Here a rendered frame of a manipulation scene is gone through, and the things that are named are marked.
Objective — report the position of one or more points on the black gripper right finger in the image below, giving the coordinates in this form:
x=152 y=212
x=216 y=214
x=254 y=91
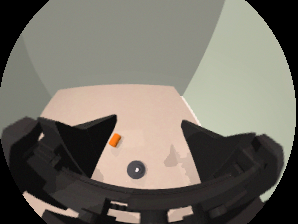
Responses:
x=209 y=149

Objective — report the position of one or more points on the black round pedestal with silver shaft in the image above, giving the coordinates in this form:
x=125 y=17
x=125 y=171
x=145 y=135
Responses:
x=136 y=169

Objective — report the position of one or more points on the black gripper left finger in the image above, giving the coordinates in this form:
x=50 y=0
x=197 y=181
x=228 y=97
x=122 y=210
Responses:
x=83 y=142

